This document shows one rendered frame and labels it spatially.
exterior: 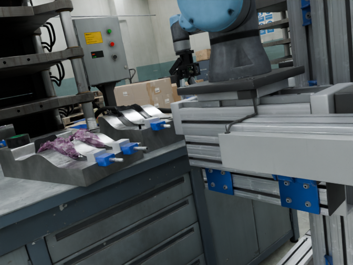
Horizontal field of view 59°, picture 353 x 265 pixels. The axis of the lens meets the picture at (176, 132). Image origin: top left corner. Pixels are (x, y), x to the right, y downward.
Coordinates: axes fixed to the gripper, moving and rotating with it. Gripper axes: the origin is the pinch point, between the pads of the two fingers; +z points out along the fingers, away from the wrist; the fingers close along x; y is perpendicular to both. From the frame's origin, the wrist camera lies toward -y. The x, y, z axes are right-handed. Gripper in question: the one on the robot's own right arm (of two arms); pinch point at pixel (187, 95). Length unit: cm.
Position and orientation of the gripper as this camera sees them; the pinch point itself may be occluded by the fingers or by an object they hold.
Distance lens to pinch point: 145.0
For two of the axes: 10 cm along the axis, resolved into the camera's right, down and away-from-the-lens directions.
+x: 7.8, -2.7, 5.7
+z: 1.8, 9.6, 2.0
